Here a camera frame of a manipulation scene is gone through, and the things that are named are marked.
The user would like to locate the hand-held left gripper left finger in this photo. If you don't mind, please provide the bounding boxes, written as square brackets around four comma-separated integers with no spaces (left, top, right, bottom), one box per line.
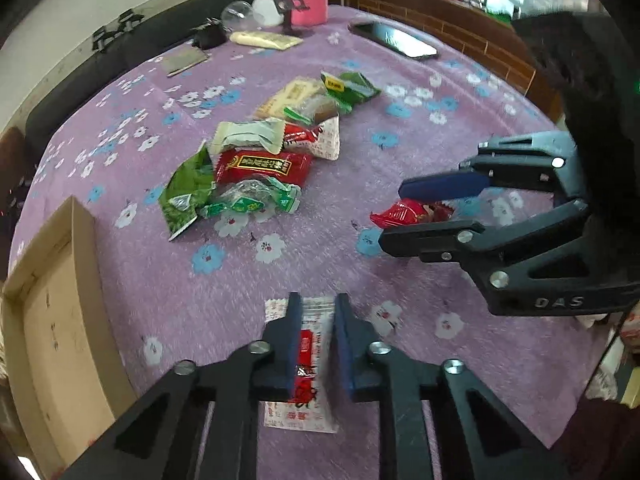
[60,291,304,480]

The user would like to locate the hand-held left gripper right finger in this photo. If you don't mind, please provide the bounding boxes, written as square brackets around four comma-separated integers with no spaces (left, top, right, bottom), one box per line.
[334,292,568,480]

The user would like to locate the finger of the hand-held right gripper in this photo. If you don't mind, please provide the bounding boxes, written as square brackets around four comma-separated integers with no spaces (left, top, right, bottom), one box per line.
[398,131,587,202]
[378,199,594,292]

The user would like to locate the white red-label snack packet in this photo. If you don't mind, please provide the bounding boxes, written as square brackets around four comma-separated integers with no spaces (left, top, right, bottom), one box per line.
[263,296,339,434]

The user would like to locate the small red snack packet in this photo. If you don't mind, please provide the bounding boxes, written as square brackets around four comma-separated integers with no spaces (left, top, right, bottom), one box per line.
[370,198,456,231]

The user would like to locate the cardboard box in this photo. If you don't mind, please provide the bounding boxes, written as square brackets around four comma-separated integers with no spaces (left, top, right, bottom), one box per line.
[0,196,139,480]

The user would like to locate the purple floral tablecloth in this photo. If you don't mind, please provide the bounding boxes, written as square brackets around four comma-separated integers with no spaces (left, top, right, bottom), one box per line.
[9,4,621,480]

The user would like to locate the red and white snack packet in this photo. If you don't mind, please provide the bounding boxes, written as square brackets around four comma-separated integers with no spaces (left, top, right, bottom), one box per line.
[281,114,342,162]

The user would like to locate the green yellow-label snack packet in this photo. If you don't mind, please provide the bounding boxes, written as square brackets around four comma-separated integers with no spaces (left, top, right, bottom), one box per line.
[320,70,382,114]

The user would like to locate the clear brown-filled snack packet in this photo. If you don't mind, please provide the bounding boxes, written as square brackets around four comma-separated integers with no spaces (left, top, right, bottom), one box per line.
[284,94,342,127]

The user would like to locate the clear green-end snack packet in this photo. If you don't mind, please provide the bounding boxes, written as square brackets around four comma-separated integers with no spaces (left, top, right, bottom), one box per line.
[199,178,302,222]

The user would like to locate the black smartphone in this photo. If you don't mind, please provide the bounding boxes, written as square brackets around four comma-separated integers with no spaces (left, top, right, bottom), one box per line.
[348,19,440,61]

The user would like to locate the brown brick-pattern cabinet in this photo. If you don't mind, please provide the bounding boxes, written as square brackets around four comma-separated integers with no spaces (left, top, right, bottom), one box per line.
[344,0,567,122]

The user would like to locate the beige snack packet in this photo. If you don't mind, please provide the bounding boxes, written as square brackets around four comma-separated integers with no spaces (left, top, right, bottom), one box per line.
[254,77,327,122]

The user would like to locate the red gold-label snack packet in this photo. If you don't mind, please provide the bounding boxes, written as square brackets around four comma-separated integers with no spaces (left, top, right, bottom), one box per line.
[214,147,314,189]

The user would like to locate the dark green snack packet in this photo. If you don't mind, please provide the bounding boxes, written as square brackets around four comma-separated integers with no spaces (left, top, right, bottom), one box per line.
[158,142,217,242]

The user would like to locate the cream white snack packet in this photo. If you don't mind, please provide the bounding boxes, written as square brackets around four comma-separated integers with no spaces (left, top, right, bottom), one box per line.
[207,118,286,157]

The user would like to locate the pale yellow flat packet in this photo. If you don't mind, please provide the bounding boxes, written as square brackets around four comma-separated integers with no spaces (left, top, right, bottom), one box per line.
[228,30,305,52]

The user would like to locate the black phone stand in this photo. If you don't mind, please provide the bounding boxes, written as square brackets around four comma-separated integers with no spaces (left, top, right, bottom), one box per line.
[267,0,312,37]

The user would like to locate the white round cup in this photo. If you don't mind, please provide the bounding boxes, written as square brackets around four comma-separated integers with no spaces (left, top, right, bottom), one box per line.
[251,0,284,29]

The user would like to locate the dark maroon cloth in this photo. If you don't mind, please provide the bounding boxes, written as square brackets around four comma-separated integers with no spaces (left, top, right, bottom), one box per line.
[544,397,640,480]

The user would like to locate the black charger plug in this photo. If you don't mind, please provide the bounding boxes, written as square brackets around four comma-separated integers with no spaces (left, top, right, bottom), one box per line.
[192,18,227,51]

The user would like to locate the grey card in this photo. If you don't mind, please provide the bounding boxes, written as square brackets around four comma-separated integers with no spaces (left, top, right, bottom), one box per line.
[161,49,210,78]

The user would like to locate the black binder clips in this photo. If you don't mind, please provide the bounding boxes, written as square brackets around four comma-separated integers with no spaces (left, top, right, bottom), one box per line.
[92,8,146,54]

